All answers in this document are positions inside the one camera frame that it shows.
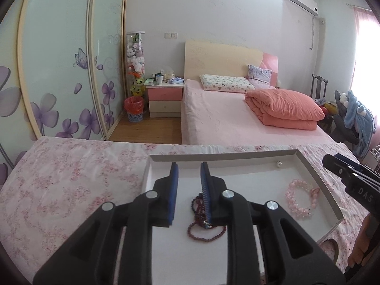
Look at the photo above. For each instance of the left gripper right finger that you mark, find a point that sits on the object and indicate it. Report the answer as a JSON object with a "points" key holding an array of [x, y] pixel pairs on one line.
{"points": [[290, 255]]}

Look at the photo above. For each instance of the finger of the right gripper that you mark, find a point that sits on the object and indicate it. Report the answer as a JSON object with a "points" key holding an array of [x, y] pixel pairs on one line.
{"points": [[348, 173], [346, 160]]}

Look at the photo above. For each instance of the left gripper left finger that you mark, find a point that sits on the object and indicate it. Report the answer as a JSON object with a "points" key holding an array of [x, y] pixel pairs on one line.
{"points": [[114, 245]]}

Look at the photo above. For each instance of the person's right hand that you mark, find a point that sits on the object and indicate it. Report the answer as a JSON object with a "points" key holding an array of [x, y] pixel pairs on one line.
{"points": [[361, 246]]}

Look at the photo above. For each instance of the dark grey chair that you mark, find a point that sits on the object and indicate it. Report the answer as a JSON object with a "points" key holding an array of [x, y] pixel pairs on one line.
{"points": [[340, 132]]}

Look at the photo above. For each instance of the blue plush robe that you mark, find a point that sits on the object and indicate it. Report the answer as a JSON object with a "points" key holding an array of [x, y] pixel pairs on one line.
{"points": [[361, 118]]}

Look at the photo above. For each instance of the dark wooden chair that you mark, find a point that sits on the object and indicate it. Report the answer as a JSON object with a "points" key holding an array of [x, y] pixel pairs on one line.
{"points": [[318, 87]]}

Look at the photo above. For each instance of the folded salmon duvet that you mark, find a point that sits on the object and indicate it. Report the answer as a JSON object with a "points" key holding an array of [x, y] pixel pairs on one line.
{"points": [[285, 109]]}

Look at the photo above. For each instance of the pink curtain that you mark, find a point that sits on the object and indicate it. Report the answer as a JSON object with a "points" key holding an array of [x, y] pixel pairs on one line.
{"points": [[365, 78]]}

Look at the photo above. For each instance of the grey cardboard tray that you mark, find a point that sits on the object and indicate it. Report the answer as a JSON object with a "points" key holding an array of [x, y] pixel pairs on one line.
{"points": [[247, 195]]}

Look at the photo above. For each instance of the pink floral tablecloth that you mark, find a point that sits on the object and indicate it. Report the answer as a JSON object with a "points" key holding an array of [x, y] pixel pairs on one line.
{"points": [[59, 182]]}

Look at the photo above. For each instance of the lilac patterned pillow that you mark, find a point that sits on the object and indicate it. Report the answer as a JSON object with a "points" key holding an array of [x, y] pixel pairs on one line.
{"points": [[260, 78]]}

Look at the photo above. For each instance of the bed with pink sheet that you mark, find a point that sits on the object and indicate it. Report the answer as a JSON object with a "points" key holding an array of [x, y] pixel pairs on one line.
{"points": [[222, 118]]}

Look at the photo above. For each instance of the bin with red bag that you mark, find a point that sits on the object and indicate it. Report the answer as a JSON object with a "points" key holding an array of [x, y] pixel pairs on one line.
{"points": [[134, 107]]}

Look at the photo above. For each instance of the floral white pillow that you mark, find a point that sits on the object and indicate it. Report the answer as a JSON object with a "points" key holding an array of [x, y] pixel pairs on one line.
{"points": [[232, 84]]}

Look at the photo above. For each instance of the pink cream nightstand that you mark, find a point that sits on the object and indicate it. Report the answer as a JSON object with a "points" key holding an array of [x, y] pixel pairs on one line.
{"points": [[164, 101]]}

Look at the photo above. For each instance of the cream and pink headboard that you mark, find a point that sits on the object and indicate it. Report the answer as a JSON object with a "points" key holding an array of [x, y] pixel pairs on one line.
{"points": [[223, 59]]}

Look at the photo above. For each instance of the white air conditioner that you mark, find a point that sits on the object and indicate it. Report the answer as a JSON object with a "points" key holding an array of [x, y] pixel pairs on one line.
{"points": [[300, 0]]}

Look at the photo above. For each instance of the white mug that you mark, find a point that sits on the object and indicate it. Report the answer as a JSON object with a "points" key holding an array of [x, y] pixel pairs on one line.
{"points": [[159, 79]]}

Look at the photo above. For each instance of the plush toy display tube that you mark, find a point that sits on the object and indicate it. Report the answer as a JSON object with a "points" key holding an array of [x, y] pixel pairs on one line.
{"points": [[135, 63]]}

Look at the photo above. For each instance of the wardrobe with flower doors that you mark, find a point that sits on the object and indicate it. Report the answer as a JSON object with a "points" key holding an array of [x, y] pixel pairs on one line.
{"points": [[61, 72]]}

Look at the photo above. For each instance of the white wall socket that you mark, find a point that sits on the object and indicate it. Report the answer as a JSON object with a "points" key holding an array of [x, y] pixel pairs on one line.
{"points": [[170, 35]]}

